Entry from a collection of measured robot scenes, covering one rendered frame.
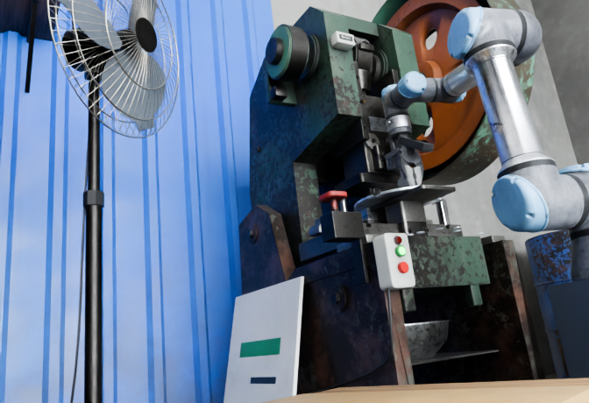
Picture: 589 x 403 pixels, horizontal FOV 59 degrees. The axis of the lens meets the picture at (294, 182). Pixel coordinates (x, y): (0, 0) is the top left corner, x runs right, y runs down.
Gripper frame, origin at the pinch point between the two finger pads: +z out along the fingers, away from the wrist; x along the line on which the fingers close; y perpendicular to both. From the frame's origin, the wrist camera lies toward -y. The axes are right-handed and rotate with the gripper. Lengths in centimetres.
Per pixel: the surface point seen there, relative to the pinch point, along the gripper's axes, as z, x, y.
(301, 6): -175, -61, 134
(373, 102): -35.3, 0.1, 11.6
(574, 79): -156, -330, 115
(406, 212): 6.5, 3.3, 2.5
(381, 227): 10.4, 11.2, 5.5
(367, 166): -11.6, 7.1, 12.0
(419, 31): -76, -37, 18
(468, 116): -29.2, -33.1, 1.3
